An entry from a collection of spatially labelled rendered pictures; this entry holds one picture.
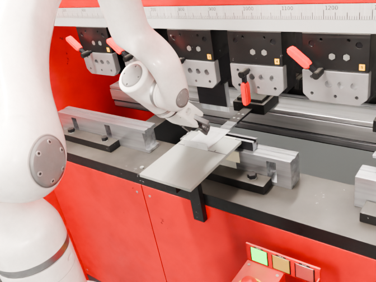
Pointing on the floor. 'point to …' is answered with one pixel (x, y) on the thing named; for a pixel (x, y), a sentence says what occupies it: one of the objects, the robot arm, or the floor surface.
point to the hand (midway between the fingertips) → (196, 126)
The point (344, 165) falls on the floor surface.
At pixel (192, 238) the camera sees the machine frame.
